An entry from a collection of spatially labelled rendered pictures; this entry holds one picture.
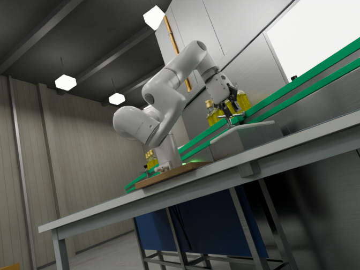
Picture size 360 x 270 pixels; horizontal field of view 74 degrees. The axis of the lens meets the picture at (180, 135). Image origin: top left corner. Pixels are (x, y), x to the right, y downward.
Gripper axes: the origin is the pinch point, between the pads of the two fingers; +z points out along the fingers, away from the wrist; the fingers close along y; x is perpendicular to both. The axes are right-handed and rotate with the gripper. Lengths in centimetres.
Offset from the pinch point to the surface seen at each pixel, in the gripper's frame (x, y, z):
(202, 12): -57, 29, -71
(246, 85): -38.2, 16.3, -11.0
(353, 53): -18.0, -38.1, 5.2
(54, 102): -136, 876, -435
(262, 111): -17.3, 1.0, 6.4
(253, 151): 15.5, -12.8, 16.3
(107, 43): -308, 591, -454
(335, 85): -14.2, -30.6, 11.2
